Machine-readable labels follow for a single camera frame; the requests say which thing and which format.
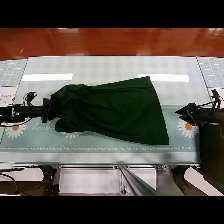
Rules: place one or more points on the silver frame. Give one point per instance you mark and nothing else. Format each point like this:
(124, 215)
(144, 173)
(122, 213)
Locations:
(140, 181)

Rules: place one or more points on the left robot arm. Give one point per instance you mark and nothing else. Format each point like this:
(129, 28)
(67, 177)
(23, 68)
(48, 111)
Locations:
(20, 112)

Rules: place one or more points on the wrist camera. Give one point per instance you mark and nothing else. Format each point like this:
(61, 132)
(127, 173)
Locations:
(216, 97)
(30, 96)

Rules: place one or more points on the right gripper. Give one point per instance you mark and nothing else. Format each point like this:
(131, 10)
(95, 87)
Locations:
(191, 113)

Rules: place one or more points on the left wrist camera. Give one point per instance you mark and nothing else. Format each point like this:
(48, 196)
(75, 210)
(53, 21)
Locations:
(30, 96)

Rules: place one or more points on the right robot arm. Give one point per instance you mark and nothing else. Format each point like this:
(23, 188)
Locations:
(213, 146)

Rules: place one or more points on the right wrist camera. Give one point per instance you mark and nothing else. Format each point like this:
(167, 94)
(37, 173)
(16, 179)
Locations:
(216, 97)

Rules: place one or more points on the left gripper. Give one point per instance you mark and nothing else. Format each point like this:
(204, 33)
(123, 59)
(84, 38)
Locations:
(46, 110)

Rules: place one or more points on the dark green garment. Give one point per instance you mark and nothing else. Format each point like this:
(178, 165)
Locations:
(113, 110)

